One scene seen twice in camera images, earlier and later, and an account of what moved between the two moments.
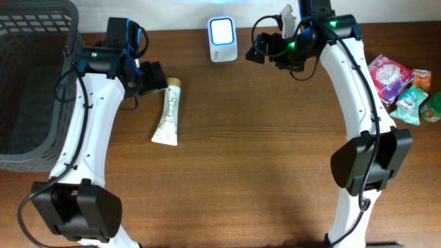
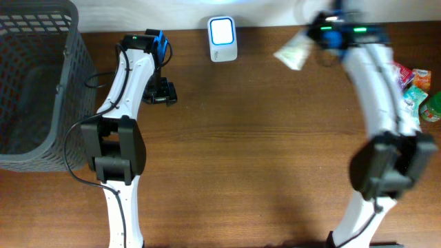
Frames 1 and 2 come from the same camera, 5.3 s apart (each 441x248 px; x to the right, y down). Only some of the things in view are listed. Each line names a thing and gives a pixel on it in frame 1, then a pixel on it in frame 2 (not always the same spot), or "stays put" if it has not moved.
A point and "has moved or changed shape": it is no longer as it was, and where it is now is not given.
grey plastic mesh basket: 37,87 stays put
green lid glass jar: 431,111 stays put
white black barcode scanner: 222,38 stays put
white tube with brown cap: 167,131 has moved or changed shape
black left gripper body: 133,80 -> 160,89
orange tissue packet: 422,78 stays put
